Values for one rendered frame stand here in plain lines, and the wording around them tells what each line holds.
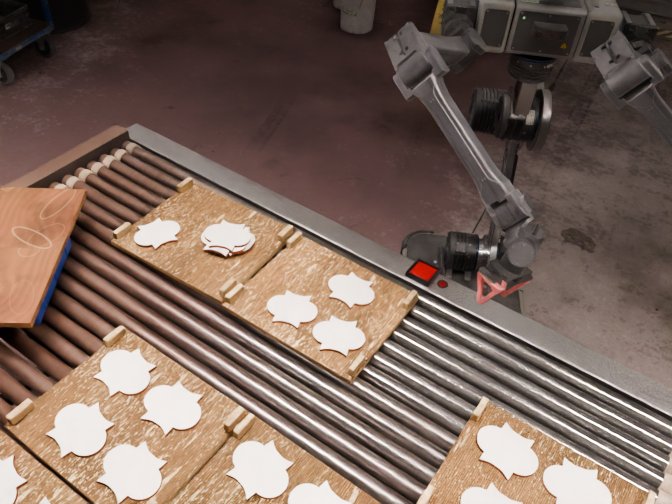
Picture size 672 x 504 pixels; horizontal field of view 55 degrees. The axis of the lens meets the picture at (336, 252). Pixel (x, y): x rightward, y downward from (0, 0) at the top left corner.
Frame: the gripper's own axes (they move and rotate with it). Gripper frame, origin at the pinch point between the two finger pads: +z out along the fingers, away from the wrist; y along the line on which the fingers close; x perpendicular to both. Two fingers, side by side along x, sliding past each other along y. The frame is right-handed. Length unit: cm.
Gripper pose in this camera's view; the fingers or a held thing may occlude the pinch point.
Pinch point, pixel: (492, 296)
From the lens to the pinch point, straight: 155.6
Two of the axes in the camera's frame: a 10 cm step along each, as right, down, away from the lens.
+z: -3.5, 7.8, 5.2
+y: 7.2, -1.3, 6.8
